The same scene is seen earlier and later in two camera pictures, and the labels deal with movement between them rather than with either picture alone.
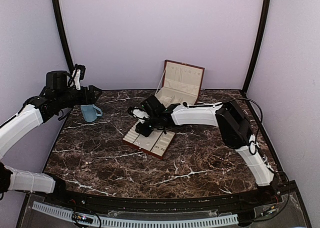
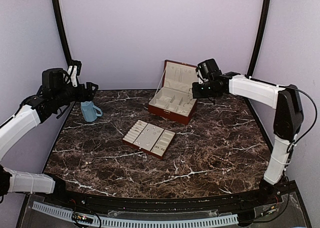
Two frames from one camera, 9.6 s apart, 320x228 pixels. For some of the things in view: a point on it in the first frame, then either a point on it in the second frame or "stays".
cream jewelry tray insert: (155, 145) stays
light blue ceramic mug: (90, 112) stays
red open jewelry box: (181, 82) stays
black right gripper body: (155, 124) -> (206, 91)
